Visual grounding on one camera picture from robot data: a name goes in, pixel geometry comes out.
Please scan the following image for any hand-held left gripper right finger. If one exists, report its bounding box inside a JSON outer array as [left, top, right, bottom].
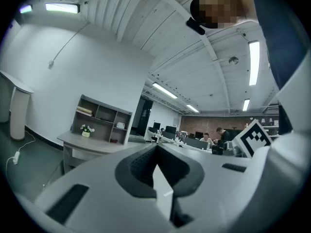
[[157, 143, 253, 233]]

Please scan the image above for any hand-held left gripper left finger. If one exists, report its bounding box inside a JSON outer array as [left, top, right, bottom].
[[17, 143, 177, 233]]

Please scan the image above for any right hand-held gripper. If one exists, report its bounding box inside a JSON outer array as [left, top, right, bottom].
[[211, 119, 274, 159]]

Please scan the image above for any grey wooden desk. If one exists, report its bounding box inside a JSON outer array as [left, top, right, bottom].
[[57, 130, 153, 175]]

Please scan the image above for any white flower pot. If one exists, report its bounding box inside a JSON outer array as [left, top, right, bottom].
[[80, 124, 96, 138]]

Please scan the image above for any grey desk partition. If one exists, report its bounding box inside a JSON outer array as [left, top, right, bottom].
[[185, 137, 209, 150]]

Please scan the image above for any grey wooden shelf unit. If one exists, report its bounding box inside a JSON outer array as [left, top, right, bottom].
[[71, 94, 133, 146]]

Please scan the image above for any white harness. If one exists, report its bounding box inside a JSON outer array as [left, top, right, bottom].
[[276, 54, 311, 133]]

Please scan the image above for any beige flat box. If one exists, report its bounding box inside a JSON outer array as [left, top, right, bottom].
[[76, 105, 94, 117]]

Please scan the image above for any black door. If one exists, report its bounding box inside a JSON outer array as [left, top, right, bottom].
[[130, 97, 154, 137]]

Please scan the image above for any white rounded pillar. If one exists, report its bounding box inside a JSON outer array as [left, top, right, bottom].
[[0, 70, 35, 142]]

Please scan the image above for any person's dark shirt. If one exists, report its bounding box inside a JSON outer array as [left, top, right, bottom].
[[251, 0, 311, 135]]

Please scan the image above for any person's face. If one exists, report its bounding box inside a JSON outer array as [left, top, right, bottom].
[[189, 0, 258, 30]]

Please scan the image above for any white power cable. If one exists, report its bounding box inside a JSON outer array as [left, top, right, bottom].
[[5, 129, 36, 179]]

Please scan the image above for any black head-mounted camera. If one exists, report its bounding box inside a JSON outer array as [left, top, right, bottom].
[[186, 17, 206, 35]]

